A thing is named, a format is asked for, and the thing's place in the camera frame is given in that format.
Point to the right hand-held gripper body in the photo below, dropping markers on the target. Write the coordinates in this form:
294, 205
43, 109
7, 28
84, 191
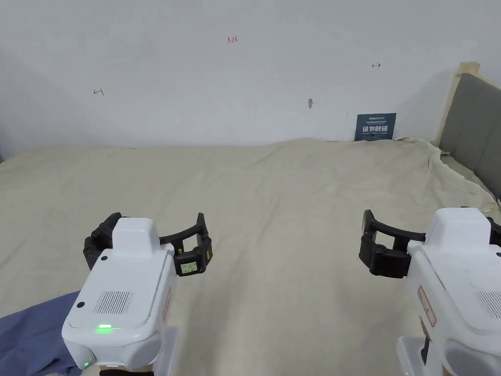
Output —
458, 290

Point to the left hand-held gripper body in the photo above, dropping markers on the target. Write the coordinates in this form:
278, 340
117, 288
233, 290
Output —
121, 297

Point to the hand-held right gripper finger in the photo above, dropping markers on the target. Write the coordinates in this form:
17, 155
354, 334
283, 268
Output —
495, 231
381, 250

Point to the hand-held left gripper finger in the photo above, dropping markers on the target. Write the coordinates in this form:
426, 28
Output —
98, 243
193, 250

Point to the person's left hand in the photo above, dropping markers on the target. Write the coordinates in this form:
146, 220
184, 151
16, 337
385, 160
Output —
143, 371

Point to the blue garment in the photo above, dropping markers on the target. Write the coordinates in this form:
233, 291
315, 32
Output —
31, 337

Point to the bed with beige sheet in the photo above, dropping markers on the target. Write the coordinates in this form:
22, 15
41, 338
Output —
274, 188

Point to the blue sign with white print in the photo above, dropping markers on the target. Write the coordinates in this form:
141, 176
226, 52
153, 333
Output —
375, 127

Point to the grey padded headboard, wooden frame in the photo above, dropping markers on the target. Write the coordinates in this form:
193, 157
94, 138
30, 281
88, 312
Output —
471, 125

